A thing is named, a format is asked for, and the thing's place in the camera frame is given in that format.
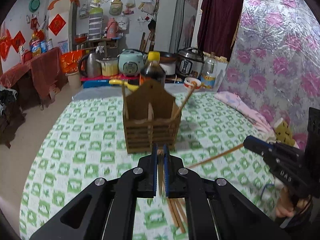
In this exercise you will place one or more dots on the person's right hand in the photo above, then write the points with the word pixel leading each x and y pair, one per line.
pixel 285 208

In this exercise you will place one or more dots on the dark soy sauce bottle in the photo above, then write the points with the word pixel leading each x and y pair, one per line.
pixel 152 69

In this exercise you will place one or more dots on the steel electric kettle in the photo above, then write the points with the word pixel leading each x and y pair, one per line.
pixel 89 65

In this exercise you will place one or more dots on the wooden chopstick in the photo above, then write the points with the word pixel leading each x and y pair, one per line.
pixel 181 211
pixel 160 162
pixel 182 228
pixel 217 156
pixel 172 210
pixel 185 101

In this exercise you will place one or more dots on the red covered side table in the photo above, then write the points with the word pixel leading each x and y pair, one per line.
pixel 45 71

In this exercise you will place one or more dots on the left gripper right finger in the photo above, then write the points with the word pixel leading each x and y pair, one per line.
pixel 215 209

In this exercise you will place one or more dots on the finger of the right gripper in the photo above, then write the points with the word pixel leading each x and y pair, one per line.
pixel 262 153
pixel 257 141

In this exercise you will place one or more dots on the clear plastic oil bottle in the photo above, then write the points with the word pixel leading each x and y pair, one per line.
pixel 208 75

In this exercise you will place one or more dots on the pink thermos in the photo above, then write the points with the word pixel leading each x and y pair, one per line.
pixel 111 28

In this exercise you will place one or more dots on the cream yellow pot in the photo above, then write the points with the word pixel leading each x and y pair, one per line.
pixel 109 66

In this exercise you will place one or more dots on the yellow oil bottle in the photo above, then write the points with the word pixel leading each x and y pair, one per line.
pixel 35 45

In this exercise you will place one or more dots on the dark red curtain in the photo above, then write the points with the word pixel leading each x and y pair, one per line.
pixel 218 26

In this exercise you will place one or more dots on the yellow small pan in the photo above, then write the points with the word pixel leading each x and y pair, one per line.
pixel 131 85

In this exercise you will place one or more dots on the stacked grey steamer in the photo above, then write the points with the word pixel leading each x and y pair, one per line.
pixel 95 23

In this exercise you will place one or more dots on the mint green rice cooker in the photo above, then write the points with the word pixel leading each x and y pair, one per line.
pixel 130 62

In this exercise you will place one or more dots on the silver black pressure cooker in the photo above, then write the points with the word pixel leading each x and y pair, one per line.
pixel 189 62

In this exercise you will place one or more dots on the white induction cooker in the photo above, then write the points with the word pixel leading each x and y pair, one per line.
pixel 169 68

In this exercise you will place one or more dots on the red white bowl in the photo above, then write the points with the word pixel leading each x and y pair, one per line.
pixel 191 82

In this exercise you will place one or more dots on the chair with grey clothes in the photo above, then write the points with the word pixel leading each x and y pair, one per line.
pixel 11 113

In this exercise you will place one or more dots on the wooden slatted utensil holder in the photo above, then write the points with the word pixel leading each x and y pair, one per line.
pixel 150 116

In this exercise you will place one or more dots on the white refrigerator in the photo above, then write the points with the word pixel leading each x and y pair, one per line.
pixel 62 24

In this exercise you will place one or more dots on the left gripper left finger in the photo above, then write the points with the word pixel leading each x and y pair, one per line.
pixel 105 209

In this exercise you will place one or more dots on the pink folded cloth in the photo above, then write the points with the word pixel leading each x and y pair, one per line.
pixel 254 117

